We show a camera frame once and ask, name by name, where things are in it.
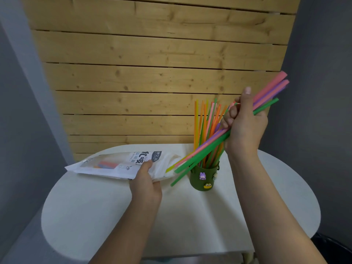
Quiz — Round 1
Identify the person's right forearm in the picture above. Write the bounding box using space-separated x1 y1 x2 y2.
228 154 328 264

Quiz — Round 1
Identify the dark green cup with charms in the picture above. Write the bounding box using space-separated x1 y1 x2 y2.
189 161 220 192

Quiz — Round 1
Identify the black trash bin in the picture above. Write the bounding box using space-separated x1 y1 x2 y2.
311 232 352 264

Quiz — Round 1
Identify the white plastic straw packet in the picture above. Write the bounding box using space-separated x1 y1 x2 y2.
65 150 182 182

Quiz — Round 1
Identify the pink straw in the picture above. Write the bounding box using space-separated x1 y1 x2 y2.
175 70 288 168
253 79 290 110

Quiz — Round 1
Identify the person's left forearm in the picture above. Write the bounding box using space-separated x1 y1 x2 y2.
88 202 161 264

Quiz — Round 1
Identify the green straw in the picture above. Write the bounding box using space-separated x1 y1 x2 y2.
170 151 226 187
174 98 279 174

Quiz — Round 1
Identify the person's left hand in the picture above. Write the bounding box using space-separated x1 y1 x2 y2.
129 160 163 208

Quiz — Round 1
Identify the person's right hand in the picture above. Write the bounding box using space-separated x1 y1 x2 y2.
220 86 269 161

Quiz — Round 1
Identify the purple straw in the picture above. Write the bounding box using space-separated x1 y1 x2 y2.
197 84 288 150

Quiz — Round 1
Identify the wooden plank panel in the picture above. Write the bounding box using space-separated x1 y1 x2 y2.
21 0 302 162

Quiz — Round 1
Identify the yellow straw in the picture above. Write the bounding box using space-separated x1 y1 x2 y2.
165 151 194 173

